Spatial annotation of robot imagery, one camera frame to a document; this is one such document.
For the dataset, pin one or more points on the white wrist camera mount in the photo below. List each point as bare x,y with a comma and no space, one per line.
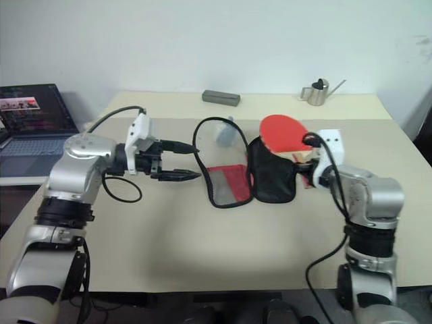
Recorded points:
334,138
138,130

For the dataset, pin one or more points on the dark rounded shape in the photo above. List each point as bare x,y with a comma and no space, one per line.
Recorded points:
280,312

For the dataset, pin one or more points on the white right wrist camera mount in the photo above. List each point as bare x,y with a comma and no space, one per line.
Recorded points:
334,138

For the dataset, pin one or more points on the open grey laptop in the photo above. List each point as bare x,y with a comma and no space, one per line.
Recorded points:
33,145

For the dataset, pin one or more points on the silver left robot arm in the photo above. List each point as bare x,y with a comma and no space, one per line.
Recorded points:
81,158

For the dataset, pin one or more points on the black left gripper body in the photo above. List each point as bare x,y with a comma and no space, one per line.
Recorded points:
148,158

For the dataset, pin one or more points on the steel watering can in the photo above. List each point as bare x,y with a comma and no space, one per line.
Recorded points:
319,94

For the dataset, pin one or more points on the grey blue zipper pull tab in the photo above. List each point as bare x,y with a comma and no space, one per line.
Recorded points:
224,136

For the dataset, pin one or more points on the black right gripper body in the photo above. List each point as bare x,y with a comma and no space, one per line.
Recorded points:
312,170

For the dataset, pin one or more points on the red black paddle case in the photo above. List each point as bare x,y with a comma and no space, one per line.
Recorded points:
270,175

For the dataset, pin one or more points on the red table tennis paddle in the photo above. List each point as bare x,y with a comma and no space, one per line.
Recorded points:
281,133

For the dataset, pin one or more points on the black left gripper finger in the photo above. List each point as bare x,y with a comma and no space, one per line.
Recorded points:
180,175
180,147

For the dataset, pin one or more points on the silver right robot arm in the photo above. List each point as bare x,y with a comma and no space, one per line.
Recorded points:
381,192

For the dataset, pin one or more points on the grey rectangular pouch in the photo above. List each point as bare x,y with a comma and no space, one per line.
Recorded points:
221,98

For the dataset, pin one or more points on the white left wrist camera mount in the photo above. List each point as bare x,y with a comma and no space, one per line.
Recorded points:
138,130

